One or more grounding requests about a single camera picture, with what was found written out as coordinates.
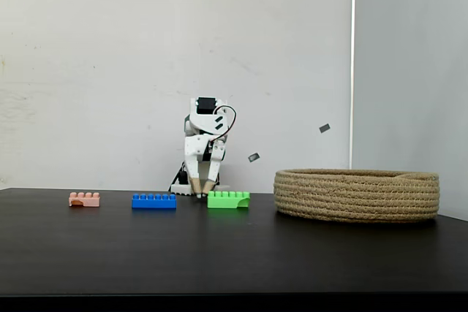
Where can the green lego block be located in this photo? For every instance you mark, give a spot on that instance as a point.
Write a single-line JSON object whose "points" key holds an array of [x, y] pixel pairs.
{"points": [[223, 200]]}

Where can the blue lego block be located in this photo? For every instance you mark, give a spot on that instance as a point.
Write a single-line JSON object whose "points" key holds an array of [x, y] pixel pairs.
{"points": [[153, 202]]}

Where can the pink lego block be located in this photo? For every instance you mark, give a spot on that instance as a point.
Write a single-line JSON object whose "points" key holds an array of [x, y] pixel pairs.
{"points": [[86, 199]]}

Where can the grey tape piece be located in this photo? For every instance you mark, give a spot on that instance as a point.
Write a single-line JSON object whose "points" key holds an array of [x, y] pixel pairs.
{"points": [[324, 128], [254, 157]]}

